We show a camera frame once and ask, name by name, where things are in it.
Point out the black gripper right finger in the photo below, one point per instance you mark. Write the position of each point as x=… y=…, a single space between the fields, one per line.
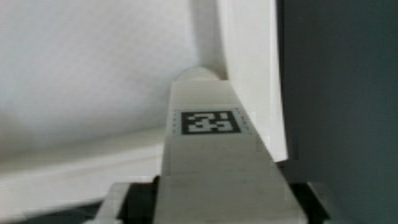
x=316 y=203

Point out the white desk leg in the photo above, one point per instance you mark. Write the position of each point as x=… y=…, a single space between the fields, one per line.
x=222 y=187

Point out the white desk tabletop tray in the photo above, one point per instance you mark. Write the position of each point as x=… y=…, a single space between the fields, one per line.
x=92 y=53

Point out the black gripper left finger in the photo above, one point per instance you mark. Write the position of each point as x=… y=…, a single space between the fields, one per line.
x=128 y=204

